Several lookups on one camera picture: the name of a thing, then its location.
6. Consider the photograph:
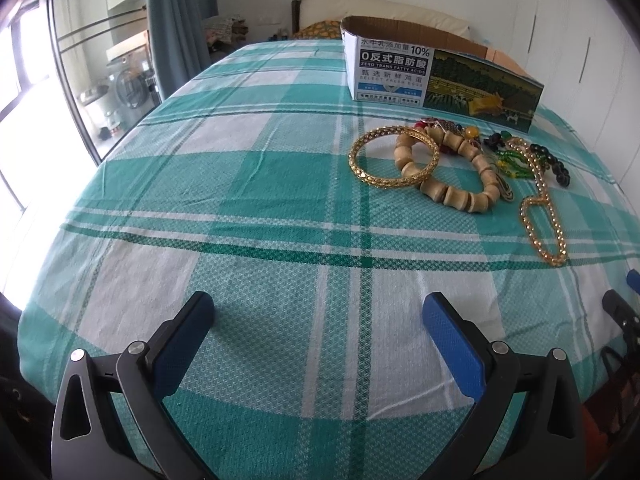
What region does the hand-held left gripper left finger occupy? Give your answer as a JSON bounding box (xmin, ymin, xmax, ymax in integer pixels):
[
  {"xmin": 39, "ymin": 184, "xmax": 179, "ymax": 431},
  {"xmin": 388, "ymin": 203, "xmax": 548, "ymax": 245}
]
[{"xmin": 51, "ymin": 291, "xmax": 216, "ymax": 480}]

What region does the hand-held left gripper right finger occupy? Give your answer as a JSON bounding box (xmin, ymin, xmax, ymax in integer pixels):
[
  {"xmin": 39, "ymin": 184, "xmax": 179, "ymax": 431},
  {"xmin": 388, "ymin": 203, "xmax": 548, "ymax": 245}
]
[{"xmin": 421, "ymin": 292, "xmax": 586, "ymax": 480}]

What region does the gold bead chain necklace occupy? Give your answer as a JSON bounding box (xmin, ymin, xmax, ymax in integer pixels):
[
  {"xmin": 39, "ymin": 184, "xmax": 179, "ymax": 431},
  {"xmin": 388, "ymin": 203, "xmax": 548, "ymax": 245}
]
[{"xmin": 505, "ymin": 142, "xmax": 570, "ymax": 267}]

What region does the black bead bracelet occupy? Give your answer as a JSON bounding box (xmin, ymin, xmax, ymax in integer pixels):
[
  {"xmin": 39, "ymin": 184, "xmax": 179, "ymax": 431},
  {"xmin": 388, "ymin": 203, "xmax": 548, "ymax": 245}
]
[{"xmin": 530, "ymin": 143, "xmax": 572, "ymax": 186}]

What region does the wooden bead bracelet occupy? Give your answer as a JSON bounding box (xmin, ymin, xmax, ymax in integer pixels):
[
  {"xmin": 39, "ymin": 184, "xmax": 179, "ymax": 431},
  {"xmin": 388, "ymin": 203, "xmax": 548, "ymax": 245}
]
[{"xmin": 393, "ymin": 127, "xmax": 517, "ymax": 215}]

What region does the green bead bracelet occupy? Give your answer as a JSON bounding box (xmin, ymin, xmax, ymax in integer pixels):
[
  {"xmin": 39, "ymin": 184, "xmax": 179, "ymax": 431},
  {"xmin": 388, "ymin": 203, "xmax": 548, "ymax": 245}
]
[{"xmin": 492, "ymin": 147, "xmax": 531, "ymax": 181}]

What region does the red bracelet with yellow bead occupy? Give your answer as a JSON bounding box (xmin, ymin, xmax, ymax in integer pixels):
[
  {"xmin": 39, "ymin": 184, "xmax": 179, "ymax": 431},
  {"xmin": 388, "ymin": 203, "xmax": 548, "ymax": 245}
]
[{"xmin": 415, "ymin": 119, "xmax": 482, "ymax": 157}]

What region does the gold mesh bangle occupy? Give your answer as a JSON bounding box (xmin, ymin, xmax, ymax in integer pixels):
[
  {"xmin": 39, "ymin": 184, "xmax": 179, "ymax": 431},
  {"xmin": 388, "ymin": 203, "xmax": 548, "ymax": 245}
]
[{"xmin": 348, "ymin": 128, "xmax": 441, "ymax": 190}]

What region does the printed cardboard box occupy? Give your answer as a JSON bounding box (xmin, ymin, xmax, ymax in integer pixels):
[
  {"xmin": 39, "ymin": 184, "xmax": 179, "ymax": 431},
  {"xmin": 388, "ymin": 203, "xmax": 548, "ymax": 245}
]
[{"xmin": 340, "ymin": 15, "xmax": 546, "ymax": 134}]

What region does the green plaid bedsheet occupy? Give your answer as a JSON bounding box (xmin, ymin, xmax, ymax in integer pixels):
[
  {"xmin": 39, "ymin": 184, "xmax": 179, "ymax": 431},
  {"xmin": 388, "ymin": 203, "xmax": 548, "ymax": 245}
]
[{"xmin": 17, "ymin": 37, "xmax": 640, "ymax": 480}]

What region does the white wardrobe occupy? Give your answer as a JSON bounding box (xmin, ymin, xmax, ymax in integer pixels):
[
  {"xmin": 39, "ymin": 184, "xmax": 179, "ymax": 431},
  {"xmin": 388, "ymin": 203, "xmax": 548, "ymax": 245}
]
[{"xmin": 500, "ymin": 0, "xmax": 640, "ymax": 191}]

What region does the washing machine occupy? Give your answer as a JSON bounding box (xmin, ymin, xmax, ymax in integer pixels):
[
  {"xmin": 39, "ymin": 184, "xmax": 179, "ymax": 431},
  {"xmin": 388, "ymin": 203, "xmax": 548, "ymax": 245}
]
[{"xmin": 106, "ymin": 61, "xmax": 162, "ymax": 112}]

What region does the pile of clothes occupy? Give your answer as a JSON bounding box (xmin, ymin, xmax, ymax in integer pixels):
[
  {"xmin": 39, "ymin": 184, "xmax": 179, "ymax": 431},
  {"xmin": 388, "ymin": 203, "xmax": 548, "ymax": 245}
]
[{"xmin": 202, "ymin": 16, "xmax": 251, "ymax": 52}]

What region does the blue-grey curtain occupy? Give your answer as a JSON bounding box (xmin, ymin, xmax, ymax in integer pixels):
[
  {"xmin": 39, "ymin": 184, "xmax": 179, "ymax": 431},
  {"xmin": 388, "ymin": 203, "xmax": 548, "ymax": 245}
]
[{"xmin": 145, "ymin": 0, "xmax": 221, "ymax": 103}]

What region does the glass sliding door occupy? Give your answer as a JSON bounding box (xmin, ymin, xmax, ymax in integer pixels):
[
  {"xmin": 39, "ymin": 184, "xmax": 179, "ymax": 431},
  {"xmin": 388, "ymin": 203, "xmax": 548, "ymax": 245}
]
[{"xmin": 0, "ymin": 0, "xmax": 166, "ymax": 211}]

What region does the cream padded headboard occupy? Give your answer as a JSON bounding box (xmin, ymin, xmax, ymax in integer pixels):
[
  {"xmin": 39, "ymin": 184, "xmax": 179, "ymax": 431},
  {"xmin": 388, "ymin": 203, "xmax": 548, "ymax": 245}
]
[{"xmin": 291, "ymin": 0, "xmax": 473, "ymax": 41}]

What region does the orange floral quilt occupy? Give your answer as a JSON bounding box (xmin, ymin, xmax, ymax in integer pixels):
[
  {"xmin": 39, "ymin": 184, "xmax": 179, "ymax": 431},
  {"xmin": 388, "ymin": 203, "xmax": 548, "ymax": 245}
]
[{"xmin": 292, "ymin": 19, "xmax": 344, "ymax": 41}]

